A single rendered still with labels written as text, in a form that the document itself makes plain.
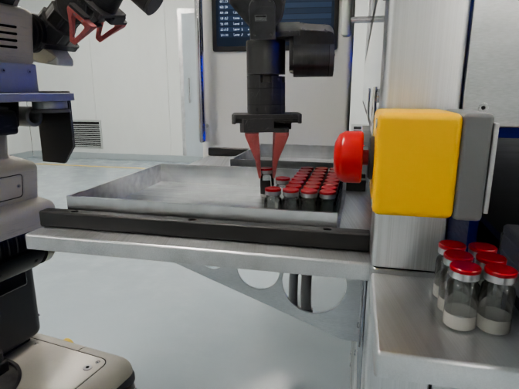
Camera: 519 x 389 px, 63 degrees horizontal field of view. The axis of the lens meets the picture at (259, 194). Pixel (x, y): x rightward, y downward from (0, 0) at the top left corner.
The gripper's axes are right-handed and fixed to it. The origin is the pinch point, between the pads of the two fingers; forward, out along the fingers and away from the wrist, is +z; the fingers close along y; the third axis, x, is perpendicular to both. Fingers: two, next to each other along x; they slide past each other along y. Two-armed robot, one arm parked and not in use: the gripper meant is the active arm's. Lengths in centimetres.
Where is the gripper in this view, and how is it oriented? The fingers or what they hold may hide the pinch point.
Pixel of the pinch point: (266, 172)
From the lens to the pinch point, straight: 66.6
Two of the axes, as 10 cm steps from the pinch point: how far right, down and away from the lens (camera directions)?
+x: -0.1, -2.4, 9.7
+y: 10.0, -0.1, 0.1
